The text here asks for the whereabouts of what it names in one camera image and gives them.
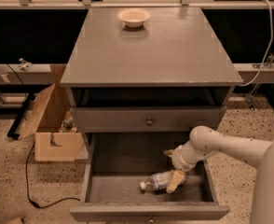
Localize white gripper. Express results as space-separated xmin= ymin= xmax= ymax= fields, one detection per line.
xmin=163 ymin=141 xmax=205 ymax=193

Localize clear blue-label plastic bottle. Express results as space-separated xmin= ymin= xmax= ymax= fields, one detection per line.
xmin=139 ymin=169 xmax=187 ymax=194

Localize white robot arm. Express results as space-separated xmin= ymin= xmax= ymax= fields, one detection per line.
xmin=165 ymin=126 xmax=274 ymax=224

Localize closed grey upper drawer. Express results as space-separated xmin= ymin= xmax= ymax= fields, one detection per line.
xmin=71 ymin=106 xmax=226 ymax=133

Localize open grey middle drawer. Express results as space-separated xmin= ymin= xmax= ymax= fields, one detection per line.
xmin=70 ymin=133 xmax=229 ymax=222

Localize grey drawer cabinet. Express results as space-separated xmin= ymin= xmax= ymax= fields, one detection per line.
xmin=60 ymin=7 xmax=243 ymax=224

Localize items inside cardboard box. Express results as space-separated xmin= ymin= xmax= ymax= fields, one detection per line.
xmin=59 ymin=116 xmax=77 ymax=133

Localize open cardboard box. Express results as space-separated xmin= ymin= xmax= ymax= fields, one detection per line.
xmin=19 ymin=64 xmax=88 ymax=161

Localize white paper bowl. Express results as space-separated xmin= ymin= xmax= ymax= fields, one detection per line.
xmin=117 ymin=8 xmax=150 ymax=28

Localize crumpled clear plastic piece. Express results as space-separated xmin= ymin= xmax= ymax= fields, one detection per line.
xmin=19 ymin=58 xmax=33 ymax=71

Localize black floor cable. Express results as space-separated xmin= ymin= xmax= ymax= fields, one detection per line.
xmin=24 ymin=141 xmax=81 ymax=210

